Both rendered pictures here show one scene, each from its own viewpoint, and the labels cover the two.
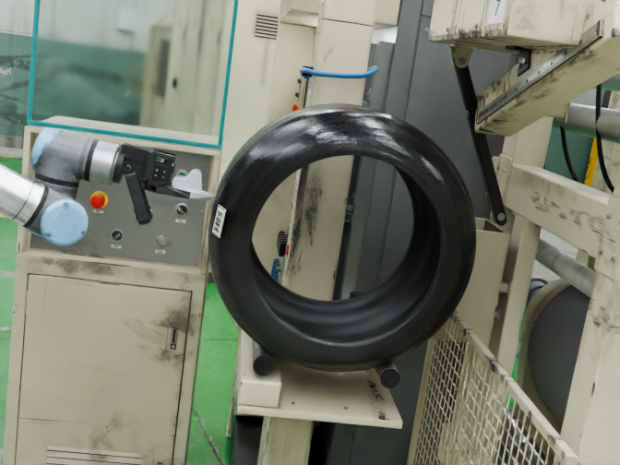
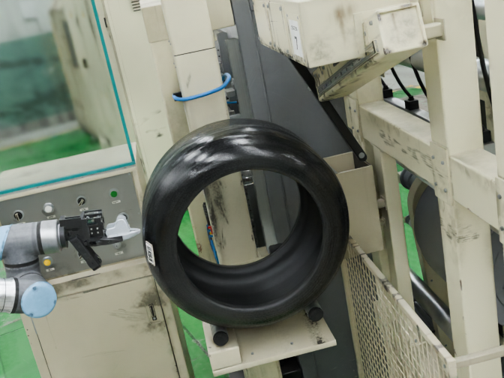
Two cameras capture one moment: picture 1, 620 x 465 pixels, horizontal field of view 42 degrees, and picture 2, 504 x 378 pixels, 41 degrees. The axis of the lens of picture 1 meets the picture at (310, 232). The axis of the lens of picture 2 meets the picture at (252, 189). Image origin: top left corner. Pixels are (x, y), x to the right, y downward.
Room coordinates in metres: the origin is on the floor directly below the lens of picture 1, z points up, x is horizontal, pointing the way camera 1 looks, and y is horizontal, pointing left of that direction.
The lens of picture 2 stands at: (-0.06, -0.12, 1.89)
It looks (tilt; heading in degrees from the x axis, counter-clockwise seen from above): 19 degrees down; 0
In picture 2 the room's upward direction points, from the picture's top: 11 degrees counter-clockwise
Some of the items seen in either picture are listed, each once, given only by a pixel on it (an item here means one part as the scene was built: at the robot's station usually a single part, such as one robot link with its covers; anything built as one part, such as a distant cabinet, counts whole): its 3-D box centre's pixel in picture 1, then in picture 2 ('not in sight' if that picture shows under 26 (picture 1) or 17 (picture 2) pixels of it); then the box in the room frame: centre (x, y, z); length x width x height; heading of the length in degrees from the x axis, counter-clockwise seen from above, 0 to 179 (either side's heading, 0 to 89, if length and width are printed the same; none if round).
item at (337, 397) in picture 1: (314, 384); (264, 328); (1.83, -0.06, 0.80); 0.37 x 0.36 x 0.02; 96
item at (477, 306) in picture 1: (460, 277); (347, 204); (2.09, -0.41, 1.05); 0.20 x 0.15 x 0.30; 6
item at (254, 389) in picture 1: (257, 363); (218, 328); (1.82, 0.08, 0.84); 0.36 x 0.09 x 0.06; 6
